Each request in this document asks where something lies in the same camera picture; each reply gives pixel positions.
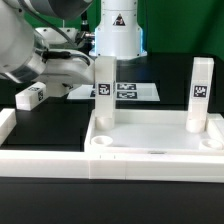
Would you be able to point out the printed marker sheet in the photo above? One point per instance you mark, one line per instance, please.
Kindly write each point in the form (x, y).
(124, 92)

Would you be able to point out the white desk top tray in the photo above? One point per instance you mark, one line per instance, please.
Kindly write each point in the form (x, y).
(155, 132)

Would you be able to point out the black connector post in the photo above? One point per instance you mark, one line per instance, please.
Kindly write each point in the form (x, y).
(84, 29)

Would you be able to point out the white U-shaped fence frame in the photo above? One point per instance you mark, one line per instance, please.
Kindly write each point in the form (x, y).
(84, 165)

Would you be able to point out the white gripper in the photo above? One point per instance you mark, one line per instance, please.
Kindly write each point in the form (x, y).
(67, 67)

